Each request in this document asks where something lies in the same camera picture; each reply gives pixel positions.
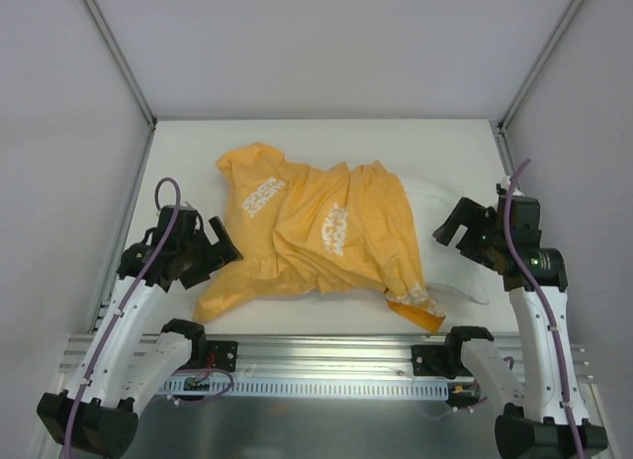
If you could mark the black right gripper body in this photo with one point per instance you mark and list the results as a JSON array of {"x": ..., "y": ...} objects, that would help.
[{"x": 468, "y": 229}]

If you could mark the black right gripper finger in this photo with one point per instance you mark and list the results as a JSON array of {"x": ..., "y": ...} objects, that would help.
[
  {"x": 467, "y": 213},
  {"x": 473, "y": 245}
]

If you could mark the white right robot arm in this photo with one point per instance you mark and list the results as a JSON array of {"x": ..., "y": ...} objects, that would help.
[{"x": 543, "y": 415}]

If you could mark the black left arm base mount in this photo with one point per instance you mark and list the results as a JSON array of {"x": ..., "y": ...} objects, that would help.
[{"x": 215, "y": 354}]

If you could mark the aluminium frame post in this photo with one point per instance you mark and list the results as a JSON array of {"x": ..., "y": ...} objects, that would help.
[
  {"x": 546, "y": 52},
  {"x": 108, "y": 38}
]

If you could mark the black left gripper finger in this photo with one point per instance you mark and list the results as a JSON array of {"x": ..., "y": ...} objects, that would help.
[
  {"x": 223, "y": 251},
  {"x": 200, "y": 271}
]

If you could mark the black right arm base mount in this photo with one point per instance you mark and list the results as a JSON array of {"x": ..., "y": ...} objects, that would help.
[{"x": 437, "y": 361}]

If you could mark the right aluminium frame post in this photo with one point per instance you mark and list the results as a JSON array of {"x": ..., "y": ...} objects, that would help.
[{"x": 546, "y": 52}]

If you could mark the white slotted cable duct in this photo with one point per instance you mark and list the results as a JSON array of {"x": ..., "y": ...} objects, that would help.
[{"x": 400, "y": 389}]

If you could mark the white pillow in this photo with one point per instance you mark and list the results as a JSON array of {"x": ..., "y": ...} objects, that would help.
[{"x": 449, "y": 276}]

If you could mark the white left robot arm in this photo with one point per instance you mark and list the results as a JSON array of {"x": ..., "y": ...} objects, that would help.
[{"x": 99, "y": 408}]

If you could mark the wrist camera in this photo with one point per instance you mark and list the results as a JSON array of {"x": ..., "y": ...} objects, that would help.
[
  {"x": 188, "y": 205},
  {"x": 505, "y": 185}
]

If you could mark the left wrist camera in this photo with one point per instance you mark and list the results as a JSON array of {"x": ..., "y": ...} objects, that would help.
[{"x": 188, "y": 205}]

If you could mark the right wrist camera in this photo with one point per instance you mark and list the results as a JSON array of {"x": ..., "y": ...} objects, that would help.
[{"x": 505, "y": 185}]

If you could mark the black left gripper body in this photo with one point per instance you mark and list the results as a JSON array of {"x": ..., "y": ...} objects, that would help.
[{"x": 209, "y": 254}]

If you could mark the left aluminium frame post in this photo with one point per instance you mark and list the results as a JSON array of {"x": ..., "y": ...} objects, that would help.
[{"x": 108, "y": 38}]

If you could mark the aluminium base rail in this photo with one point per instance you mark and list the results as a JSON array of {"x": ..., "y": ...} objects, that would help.
[{"x": 364, "y": 357}]

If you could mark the orange Mickey Mouse pillowcase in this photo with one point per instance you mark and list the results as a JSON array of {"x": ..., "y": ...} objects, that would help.
[{"x": 301, "y": 229}]

